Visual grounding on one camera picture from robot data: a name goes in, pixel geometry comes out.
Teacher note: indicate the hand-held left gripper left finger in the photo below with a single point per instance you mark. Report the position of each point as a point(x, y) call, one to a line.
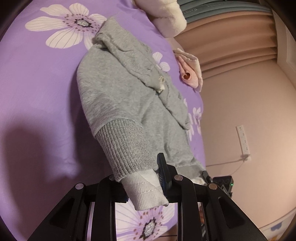
point(106, 192)

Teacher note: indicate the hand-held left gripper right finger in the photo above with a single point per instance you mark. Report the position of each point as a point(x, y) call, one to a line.
point(161, 178)

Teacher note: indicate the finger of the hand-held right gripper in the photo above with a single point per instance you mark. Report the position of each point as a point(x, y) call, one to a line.
point(206, 178)

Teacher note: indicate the grey sweatshirt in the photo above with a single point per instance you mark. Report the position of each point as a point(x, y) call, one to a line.
point(129, 104)

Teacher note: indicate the folded pink fleece clothes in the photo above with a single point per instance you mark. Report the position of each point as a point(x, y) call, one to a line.
point(190, 71)

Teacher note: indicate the white power strip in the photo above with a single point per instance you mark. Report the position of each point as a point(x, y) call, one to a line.
point(243, 139)

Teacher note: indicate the light blue printed box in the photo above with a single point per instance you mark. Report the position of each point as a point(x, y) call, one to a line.
point(276, 228)

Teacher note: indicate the purple floral blanket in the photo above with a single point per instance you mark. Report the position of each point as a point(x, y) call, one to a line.
point(41, 92)

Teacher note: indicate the beige curtain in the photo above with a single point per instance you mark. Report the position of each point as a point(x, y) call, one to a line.
point(231, 46)

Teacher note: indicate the white fluffy blanket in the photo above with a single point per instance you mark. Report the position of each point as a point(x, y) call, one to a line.
point(166, 16)

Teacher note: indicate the teal curtain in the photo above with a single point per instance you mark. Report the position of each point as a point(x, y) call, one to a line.
point(219, 10)

